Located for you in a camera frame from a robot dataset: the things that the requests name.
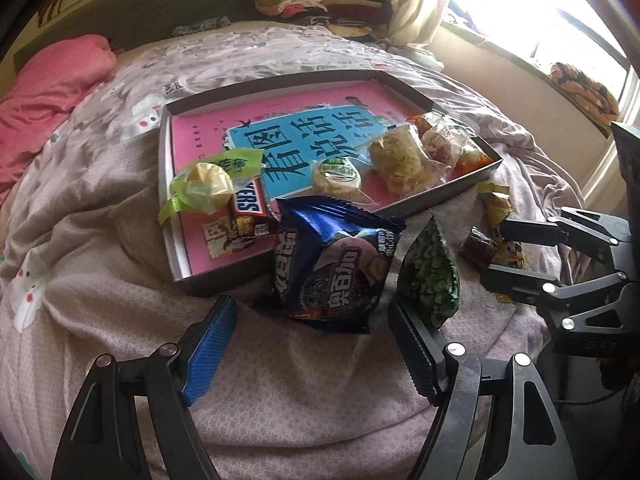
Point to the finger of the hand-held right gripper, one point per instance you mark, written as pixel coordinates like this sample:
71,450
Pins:
530,232
515,285

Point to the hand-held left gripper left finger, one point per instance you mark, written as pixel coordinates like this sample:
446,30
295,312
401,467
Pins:
210,345

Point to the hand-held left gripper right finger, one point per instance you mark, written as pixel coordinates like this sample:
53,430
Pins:
415,355

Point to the cartoon cow candy packet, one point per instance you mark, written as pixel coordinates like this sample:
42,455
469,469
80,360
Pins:
510,255

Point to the yellow orange snack packet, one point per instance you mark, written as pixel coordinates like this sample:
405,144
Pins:
495,205

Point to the dark candy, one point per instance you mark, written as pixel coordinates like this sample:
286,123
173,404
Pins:
477,247

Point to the green pea packet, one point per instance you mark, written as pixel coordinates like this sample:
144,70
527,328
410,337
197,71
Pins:
430,270

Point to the blue cookie packet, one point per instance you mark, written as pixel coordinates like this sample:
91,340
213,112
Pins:
325,270

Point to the clear packet of red snacks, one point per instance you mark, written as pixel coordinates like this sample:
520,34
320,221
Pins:
440,142

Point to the brown chocolate bar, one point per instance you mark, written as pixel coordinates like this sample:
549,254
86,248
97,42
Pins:
247,202

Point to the clear cracker packet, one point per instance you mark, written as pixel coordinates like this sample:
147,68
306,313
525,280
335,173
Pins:
400,160

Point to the green pastry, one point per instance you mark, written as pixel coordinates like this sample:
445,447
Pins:
205,182

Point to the round pastry packet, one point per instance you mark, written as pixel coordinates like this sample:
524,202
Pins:
337,177

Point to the shallow grey cardboard box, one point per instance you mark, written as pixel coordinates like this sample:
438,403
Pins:
165,150

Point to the dark floral cloth bundle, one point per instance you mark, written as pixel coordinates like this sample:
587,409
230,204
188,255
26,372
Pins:
585,90

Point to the window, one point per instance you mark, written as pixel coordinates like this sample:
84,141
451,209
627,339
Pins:
550,25

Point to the cream curtain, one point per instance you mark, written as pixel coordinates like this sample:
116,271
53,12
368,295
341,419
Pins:
410,0

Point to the pink pillow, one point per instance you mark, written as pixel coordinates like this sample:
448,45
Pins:
45,90

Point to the pile of folded clothes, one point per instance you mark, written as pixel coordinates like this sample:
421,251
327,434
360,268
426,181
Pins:
325,0

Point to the grey patterned cloth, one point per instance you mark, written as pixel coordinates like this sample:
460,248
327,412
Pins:
200,27

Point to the dark green headboard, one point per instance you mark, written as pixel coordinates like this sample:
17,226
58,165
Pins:
125,15

